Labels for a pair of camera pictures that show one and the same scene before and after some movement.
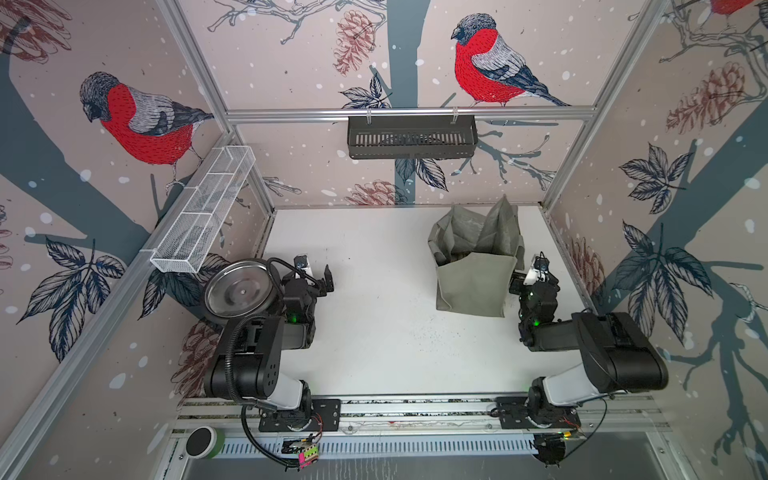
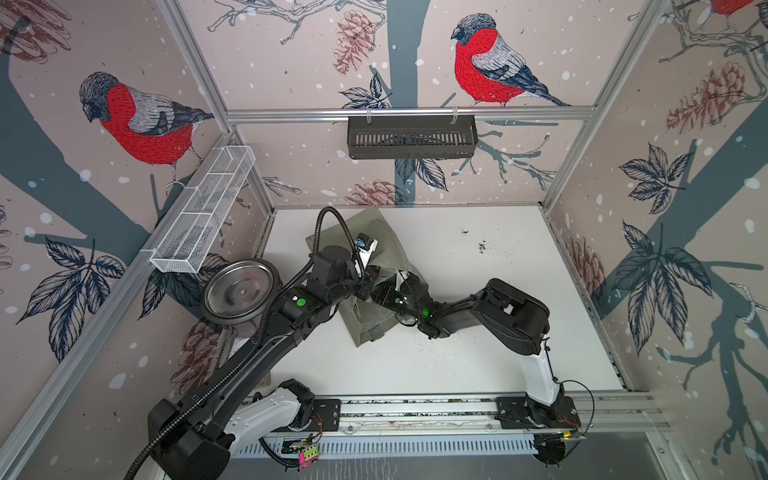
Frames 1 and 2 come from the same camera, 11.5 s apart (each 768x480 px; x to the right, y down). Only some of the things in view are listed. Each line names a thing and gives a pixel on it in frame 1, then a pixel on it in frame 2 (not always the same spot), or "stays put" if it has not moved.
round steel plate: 240,289 stays put
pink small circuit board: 307,456 stays put
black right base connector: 551,446 stays put
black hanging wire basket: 417,137 stays put
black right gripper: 516,289 -> 382,291
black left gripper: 322,289 -> 367,281
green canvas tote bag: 476,255 -> 377,248
